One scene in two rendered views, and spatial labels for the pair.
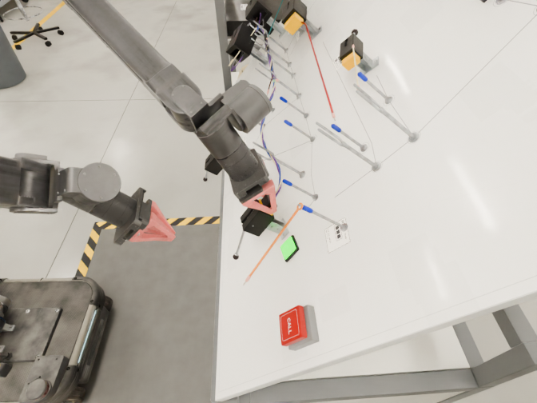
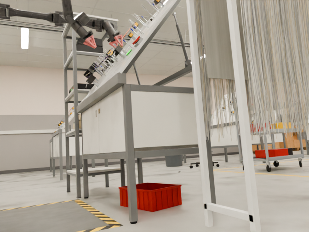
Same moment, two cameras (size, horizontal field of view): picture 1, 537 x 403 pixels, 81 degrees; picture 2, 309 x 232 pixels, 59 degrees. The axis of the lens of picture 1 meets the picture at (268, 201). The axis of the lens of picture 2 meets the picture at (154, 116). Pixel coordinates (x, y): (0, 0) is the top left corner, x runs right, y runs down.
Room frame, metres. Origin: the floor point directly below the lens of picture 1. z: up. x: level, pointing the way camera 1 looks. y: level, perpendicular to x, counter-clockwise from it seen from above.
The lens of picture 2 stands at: (-1.41, 0.57, 0.40)
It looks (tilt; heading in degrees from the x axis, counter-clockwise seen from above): 7 degrees up; 336
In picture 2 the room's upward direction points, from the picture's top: 4 degrees counter-clockwise
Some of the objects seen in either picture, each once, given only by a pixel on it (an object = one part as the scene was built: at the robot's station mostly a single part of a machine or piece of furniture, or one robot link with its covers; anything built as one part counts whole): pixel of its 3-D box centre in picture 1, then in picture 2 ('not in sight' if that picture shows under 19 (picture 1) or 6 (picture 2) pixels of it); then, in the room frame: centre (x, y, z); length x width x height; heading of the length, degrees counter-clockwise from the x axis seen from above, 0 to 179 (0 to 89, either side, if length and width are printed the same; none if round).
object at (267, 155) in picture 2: not in sight; (271, 133); (1.76, -2.79, 0.54); 0.99 x 0.50 x 1.08; 97
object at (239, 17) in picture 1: (260, 13); (87, 90); (1.58, 0.03, 1.09); 0.35 x 0.33 x 0.07; 4
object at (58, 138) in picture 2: not in sight; (74, 133); (4.19, -0.17, 0.83); 1.18 x 0.72 x 1.65; 2
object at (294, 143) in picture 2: not in sight; (288, 138); (7.03, -9.29, 0.52); 1.21 x 0.80 x 1.04; 93
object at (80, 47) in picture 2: not in sight; (86, 48); (1.54, 0.03, 1.56); 0.30 x 0.23 x 0.19; 95
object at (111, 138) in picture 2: not in sight; (110, 123); (0.42, 0.09, 0.60); 0.55 x 0.03 x 0.39; 4
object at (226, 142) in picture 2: not in sight; (232, 125); (3.48, -3.49, 0.83); 1.18 x 0.72 x 1.65; 3
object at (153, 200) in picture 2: not in sight; (149, 195); (0.53, -0.21, 0.07); 0.39 x 0.29 x 0.14; 17
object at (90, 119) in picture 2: not in sight; (90, 130); (0.97, 0.12, 0.60); 0.55 x 0.02 x 0.39; 4
